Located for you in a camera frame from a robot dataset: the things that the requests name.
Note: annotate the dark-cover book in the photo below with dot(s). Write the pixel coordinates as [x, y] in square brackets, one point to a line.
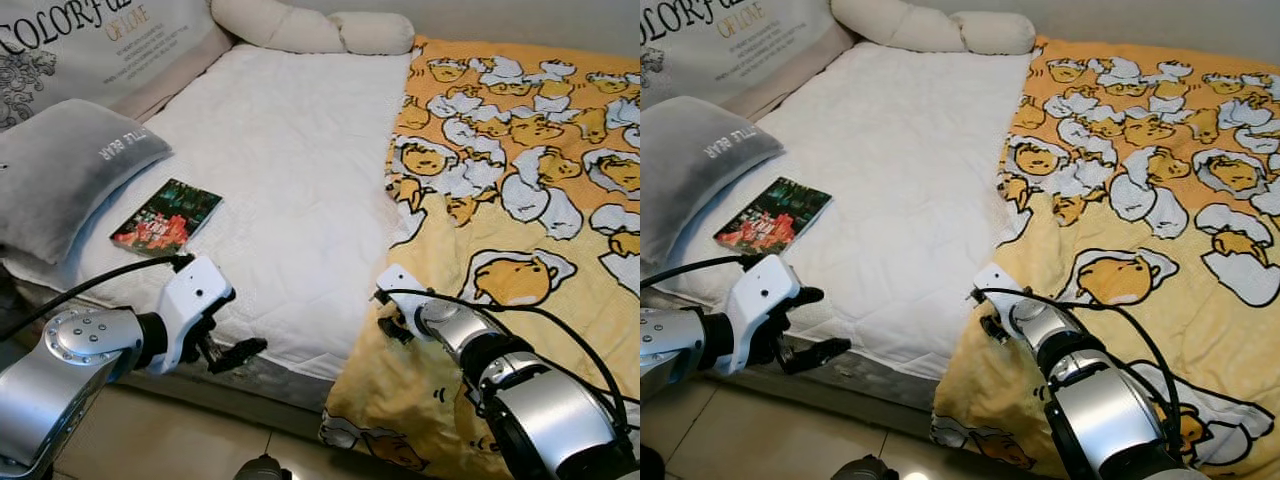
[165, 218]
[770, 218]

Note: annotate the yellow egg-print blanket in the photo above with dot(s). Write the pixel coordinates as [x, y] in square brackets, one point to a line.
[520, 330]
[1150, 330]

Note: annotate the grey plush pillow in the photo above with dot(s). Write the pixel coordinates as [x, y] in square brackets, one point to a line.
[60, 170]
[690, 170]

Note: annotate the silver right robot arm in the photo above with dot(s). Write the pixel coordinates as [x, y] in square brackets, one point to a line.
[1110, 420]
[550, 420]

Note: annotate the grey bed base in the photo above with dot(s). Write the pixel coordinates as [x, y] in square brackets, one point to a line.
[280, 375]
[880, 378]

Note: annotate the white quilted mattress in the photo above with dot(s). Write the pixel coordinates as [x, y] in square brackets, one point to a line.
[290, 170]
[900, 170]

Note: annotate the grey printed lettering fabric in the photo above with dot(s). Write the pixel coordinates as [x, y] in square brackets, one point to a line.
[720, 50]
[100, 50]

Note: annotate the cream long plush pillow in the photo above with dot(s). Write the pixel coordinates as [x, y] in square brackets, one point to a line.
[290, 25]
[900, 25]

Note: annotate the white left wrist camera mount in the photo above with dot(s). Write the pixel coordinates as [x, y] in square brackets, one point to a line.
[190, 300]
[765, 295]

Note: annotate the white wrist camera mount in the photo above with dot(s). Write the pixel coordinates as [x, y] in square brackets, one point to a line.
[995, 283]
[190, 300]
[400, 285]
[765, 295]

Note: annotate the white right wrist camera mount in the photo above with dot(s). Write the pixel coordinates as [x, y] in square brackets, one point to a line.
[400, 285]
[995, 283]

